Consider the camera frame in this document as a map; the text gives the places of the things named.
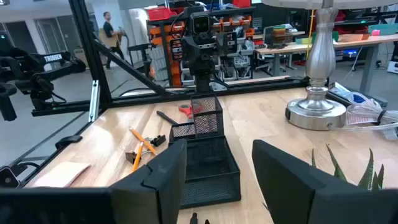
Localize shelf rack with orange bins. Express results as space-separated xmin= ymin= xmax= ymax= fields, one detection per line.
xmin=146 ymin=5 xmax=256 ymax=88

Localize stack of coloured trays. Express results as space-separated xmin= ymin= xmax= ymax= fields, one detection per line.
xmin=272 ymin=24 xmax=287 ymax=48

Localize person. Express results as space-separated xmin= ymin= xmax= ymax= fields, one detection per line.
xmin=102 ymin=11 xmax=126 ymax=70

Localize black aluminium table frame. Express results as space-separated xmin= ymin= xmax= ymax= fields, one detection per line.
xmin=0 ymin=0 xmax=389 ymax=189

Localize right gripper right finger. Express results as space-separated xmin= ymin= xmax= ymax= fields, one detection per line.
xmin=252 ymin=139 xmax=398 ymax=224

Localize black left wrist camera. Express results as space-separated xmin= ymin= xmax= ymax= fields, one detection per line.
xmin=189 ymin=11 xmax=213 ymax=35

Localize brown cardboard box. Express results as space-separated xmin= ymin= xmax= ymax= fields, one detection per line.
xmin=98 ymin=27 xmax=121 ymax=48

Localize red-handled scissors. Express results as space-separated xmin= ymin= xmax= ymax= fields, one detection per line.
xmin=178 ymin=103 xmax=205 ymax=121

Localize black binder clip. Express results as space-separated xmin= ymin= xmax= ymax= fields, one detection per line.
xmin=144 ymin=134 xmax=167 ymax=148
xmin=124 ymin=150 xmax=150 ymax=166

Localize wooden top desk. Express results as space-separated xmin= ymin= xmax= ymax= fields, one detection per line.
xmin=254 ymin=32 xmax=398 ymax=94

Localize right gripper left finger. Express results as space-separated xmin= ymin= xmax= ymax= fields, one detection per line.
xmin=0 ymin=139 xmax=188 ymax=224

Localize orange pencil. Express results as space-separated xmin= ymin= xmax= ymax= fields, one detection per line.
xmin=129 ymin=126 xmax=158 ymax=156
xmin=131 ymin=141 xmax=146 ymax=173

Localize silver lamp with white shade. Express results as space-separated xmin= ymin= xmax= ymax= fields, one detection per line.
xmin=260 ymin=0 xmax=398 ymax=131

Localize red plastic crate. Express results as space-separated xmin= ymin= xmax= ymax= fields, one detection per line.
xmin=147 ymin=6 xmax=177 ymax=22

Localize potted green succulent plant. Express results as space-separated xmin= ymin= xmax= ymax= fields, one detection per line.
xmin=310 ymin=144 xmax=386 ymax=192

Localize black mesh desk organizer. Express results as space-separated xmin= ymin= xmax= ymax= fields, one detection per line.
xmin=168 ymin=93 xmax=243 ymax=210

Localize silver frame bracket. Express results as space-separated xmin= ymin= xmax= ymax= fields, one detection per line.
xmin=88 ymin=80 xmax=101 ymax=123

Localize small black exterior camera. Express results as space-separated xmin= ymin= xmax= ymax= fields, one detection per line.
xmin=0 ymin=166 xmax=20 ymax=189

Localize pink sticky note pad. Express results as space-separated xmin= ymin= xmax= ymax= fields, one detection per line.
xmin=32 ymin=161 xmax=92 ymax=189

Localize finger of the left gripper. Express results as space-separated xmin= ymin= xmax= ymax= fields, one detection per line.
xmin=181 ymin=37 xmax=197 ymax=62
xmin=216 ymin=33 xmax=230 ymax=57

